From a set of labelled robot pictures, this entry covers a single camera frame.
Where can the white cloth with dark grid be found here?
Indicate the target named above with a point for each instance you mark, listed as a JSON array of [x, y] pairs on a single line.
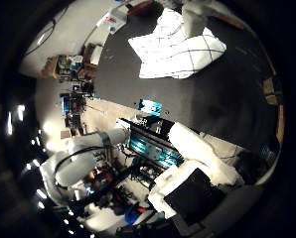
[[168, 56]]

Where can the dark grey topped table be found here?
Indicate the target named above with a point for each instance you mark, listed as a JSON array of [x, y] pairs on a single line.
[[221, 99]]

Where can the cyan box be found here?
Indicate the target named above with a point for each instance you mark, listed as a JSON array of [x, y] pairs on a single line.
[[149, 107]]

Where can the cluttered equipment rack with screens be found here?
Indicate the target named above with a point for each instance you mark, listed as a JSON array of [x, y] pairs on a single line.
[[76, 105]]

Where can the blue round cap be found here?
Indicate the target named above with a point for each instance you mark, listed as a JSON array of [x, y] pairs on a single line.
[[112, 29]]

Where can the white paper sheet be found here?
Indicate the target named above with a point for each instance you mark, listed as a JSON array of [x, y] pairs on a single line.
[[115, 15]]

